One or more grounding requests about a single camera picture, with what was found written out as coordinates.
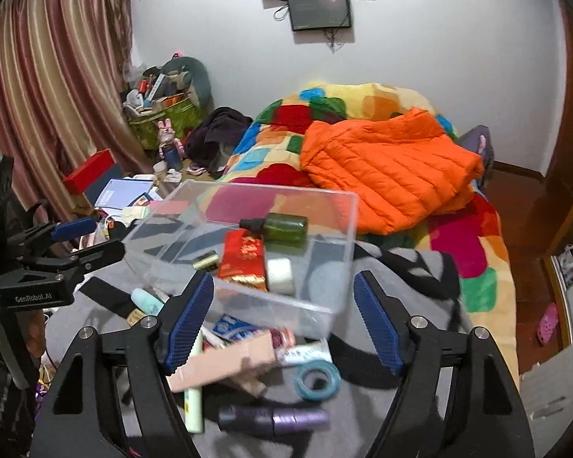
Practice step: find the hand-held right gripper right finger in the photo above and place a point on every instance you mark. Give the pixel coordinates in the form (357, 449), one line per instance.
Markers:
(377, 324)

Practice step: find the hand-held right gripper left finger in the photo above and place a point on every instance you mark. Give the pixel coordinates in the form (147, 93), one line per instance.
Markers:
(188, 324)

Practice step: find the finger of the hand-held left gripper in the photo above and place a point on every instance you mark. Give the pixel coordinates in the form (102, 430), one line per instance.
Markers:
(100, 255)
(74, 229)

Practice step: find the white tube with red end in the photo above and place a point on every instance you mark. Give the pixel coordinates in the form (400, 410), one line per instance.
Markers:
(212, 338)

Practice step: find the blue tissue packet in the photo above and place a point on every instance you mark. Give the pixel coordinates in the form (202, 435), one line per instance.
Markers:
(236, 328)

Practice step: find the mint green bottle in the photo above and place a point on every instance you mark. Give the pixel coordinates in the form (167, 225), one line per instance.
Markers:
(145, 300)

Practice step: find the beige tube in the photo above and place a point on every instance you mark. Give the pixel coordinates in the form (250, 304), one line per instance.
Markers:
(229, 358)

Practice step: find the clear plastic storage box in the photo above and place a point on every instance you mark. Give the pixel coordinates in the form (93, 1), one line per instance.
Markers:
(305, 312)

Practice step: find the white printed tube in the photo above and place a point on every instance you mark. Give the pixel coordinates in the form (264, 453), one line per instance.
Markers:
(305, 353)

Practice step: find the pale green tube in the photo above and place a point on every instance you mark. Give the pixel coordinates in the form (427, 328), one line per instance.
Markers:
(194, 405)

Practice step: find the pink crinkled wrapper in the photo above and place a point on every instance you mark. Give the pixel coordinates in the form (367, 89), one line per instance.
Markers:
(284, 336)

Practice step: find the blue tape roll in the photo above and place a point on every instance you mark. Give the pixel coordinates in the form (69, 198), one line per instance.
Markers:
(300, 381)

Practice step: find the purple bottle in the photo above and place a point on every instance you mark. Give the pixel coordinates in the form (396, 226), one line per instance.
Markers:
(286, 420)

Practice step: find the small yellow packet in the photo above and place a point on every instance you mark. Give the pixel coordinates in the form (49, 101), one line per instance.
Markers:
(136, 317)

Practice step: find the blue white booklet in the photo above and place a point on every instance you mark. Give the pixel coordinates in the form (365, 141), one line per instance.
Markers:
(119, 195)

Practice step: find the red box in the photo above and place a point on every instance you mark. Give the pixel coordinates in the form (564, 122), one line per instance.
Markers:
(88, 171)

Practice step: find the small gold-capped bottle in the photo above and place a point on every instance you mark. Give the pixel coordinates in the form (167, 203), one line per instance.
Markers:
(206, 261)

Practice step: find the red gold envelope packet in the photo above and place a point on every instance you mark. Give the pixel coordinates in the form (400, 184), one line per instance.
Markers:
(241, 257)

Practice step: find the white tape roll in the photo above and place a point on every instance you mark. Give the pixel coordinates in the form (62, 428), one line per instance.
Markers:
(279, 274)

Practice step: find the green bag of clutter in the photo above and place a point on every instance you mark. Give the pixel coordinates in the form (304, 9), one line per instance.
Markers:
(148, 129)

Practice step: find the colourful patchwork blanket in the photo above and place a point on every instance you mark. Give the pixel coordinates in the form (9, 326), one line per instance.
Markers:
(477, 248)

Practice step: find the green bottle with black cap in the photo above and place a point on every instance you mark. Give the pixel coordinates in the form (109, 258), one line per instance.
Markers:
(286, 229)

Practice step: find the pink bunny toy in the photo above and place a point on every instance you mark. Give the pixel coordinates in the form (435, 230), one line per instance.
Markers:
(164, 131)

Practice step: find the striped pink curtain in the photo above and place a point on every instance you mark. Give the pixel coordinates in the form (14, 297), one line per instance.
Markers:
(52, 81)

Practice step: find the orange puffer jacket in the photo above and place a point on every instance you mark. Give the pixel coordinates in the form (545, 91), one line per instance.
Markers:
(387, 171)

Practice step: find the person's patterned clothing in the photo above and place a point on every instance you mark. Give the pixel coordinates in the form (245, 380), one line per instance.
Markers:
(0, 391)

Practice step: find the dark clothes pile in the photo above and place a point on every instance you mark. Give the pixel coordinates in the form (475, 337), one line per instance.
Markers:
(219, 133)

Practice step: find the pink clog shoe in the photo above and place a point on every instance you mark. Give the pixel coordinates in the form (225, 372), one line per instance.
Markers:
(548, 322)

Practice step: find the dark green cushion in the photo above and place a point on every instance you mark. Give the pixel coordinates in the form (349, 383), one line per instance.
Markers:
(203, 81)

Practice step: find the small black monitor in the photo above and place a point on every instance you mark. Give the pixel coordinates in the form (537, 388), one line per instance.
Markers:
(320, 9)

